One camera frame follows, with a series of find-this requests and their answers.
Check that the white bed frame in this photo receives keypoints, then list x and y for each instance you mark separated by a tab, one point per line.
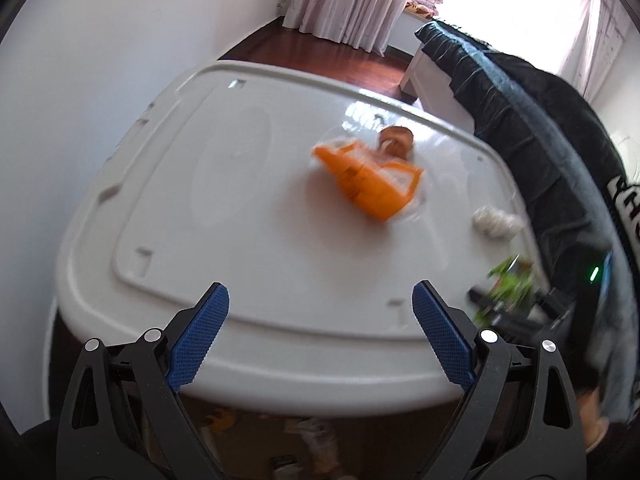
425	81

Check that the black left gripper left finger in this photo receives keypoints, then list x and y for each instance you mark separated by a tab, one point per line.
122	417

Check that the pink patterned curtain right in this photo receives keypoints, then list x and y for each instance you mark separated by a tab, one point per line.
603	30

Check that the green seaweed snack bag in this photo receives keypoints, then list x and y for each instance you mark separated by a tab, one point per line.
512	289

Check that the black white printed pillow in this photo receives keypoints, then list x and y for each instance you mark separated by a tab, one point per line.
625	197

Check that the grey plastic bin lid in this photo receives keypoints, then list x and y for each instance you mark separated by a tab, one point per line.
216	183

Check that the orange snack wrapper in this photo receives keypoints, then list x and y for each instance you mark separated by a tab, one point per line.
381	186

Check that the right hand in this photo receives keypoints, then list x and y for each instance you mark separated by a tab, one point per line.
594	424

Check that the dark blue bed blanket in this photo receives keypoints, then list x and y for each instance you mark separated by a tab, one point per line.
561	158

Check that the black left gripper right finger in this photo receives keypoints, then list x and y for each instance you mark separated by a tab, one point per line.
518	416

